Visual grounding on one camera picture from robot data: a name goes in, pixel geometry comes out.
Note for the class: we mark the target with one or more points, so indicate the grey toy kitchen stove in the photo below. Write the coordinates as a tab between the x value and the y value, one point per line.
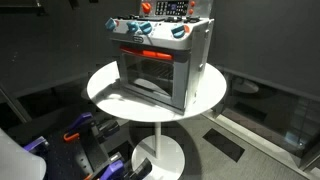
190	73

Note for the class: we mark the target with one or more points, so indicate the small round orange button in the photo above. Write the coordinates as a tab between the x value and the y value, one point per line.
190	11
192	3

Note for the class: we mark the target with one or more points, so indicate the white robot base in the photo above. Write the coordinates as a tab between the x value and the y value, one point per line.
16	160

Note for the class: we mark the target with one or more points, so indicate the black toy keypad panel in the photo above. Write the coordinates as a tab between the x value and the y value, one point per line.
171	7

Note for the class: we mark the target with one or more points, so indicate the purple black bar clamp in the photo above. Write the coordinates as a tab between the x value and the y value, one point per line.
114	167
35	143
81	119

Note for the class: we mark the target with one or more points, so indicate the orange timer dial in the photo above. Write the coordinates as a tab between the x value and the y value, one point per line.
146	7

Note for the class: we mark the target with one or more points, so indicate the purple and black equipment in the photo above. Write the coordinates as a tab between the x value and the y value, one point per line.
71	156

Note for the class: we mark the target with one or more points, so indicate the white round pedestal table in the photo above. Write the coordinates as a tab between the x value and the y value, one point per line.
133	106

